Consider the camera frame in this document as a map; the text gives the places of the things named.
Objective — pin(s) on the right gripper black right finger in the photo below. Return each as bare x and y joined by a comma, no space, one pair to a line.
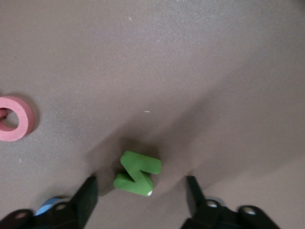
197,205

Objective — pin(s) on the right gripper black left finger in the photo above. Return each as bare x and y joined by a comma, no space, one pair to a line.
83,202

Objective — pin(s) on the green capital letter N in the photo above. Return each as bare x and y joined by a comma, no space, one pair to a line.
135,176

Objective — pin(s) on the red capital letter Q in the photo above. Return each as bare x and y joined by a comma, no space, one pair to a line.
22,119

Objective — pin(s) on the brown table cover mat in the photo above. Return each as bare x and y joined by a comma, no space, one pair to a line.
166,71

